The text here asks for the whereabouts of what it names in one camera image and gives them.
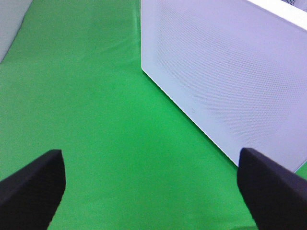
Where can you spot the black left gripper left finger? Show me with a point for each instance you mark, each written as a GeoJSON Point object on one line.
{"type": "Point", "coordinates": [30, 197]}

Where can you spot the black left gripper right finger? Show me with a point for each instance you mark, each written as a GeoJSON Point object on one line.
{"type": "Point", "coordinates": [275, 196]}

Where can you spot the white microwave door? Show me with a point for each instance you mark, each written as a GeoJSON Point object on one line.
{"type": "Point", "coordinates": [236, 68]}

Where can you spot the green tablecloth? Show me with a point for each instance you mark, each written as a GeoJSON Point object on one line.
{"type": "Point", "coordinates": [73, 80]}

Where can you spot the white microwave oven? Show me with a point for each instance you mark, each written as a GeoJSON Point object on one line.
{"type": "Point", "coordinates": [300, 4]}

